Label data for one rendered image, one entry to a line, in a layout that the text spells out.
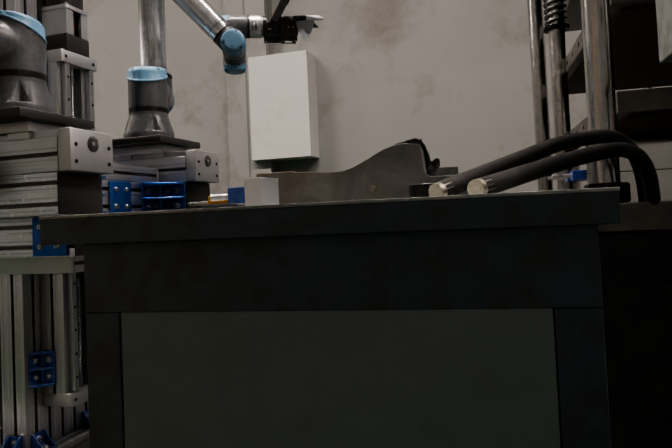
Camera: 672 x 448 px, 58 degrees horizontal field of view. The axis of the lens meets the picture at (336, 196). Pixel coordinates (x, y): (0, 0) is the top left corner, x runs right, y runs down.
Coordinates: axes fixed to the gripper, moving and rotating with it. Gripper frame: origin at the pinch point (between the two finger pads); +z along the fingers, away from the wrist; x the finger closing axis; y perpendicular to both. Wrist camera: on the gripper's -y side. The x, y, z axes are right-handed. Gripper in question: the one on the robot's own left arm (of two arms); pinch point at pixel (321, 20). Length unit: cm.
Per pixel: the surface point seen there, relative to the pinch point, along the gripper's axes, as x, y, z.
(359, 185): 80, 50, -3
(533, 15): -29, -8, 92
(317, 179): 77, 49, -12
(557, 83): 14, 23, 79
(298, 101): -178, 17, 7
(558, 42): 13, 9, 80
